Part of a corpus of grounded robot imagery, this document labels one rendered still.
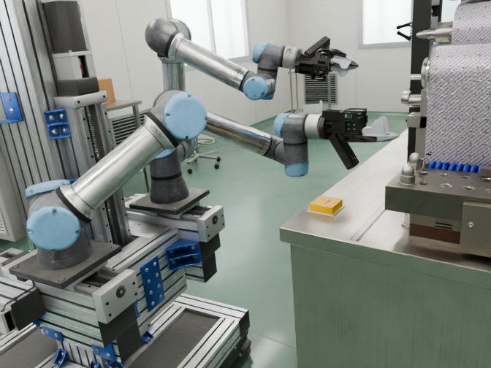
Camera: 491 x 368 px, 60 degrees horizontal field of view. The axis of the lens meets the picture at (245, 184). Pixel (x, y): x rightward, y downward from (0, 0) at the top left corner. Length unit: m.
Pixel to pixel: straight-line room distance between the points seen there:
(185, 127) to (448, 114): 0.64
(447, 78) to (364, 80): 6.05
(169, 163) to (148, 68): 3.60
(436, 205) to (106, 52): 4.14
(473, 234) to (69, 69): 1.16
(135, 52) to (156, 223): 3.52
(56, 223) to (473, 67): 1.03
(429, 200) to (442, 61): 0.34
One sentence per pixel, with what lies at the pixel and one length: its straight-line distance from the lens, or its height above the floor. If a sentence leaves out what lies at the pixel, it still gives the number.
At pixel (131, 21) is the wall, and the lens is 5.03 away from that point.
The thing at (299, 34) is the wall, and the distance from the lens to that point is 7.58.
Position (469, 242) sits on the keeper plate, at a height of 0.94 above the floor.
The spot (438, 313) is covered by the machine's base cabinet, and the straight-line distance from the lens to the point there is 1.06.
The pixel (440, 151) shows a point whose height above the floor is 1.06.
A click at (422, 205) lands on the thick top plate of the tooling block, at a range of 1.01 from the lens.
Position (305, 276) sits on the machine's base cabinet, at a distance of 1.15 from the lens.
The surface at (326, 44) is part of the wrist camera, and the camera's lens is 1.59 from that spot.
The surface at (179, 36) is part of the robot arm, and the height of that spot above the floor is 1.40.
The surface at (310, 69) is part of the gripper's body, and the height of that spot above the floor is 1.25.
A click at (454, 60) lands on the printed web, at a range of 1.14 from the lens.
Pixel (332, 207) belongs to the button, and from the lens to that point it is 1.17.
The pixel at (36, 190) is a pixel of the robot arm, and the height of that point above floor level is 1.05.
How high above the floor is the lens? 1.38
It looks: 19 degrees down
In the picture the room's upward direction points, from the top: 5 degrees counter-clockwise
